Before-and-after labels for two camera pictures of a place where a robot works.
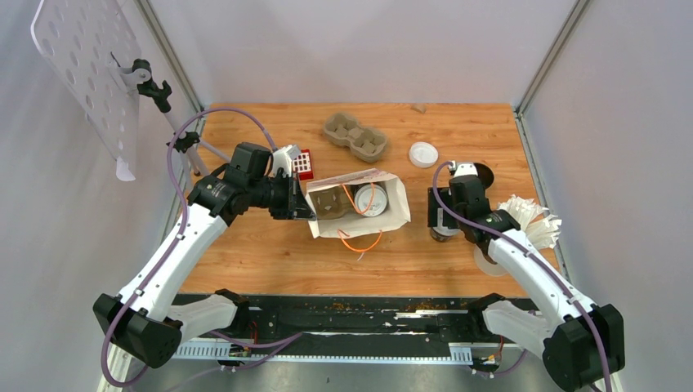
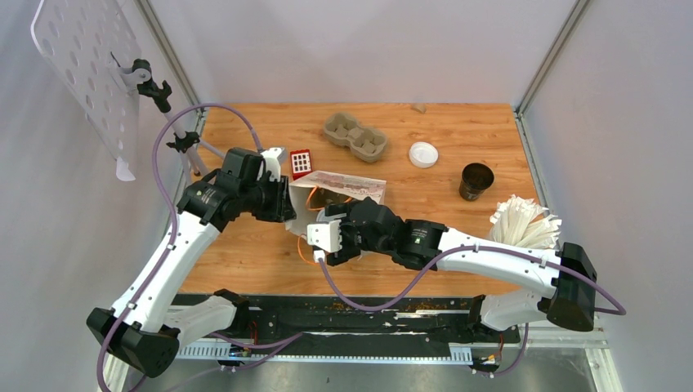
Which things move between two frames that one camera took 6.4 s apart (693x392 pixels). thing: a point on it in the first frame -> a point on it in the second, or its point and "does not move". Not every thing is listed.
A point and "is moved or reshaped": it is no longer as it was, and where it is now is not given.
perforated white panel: [87, 43] does not move
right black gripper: [432, 209] -> [346, 251]
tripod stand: [186, 143] does not move
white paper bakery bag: [396, 212] is moved or reshaped
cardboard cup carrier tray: [367, 144] does not move
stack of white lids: [422, 154] does not move
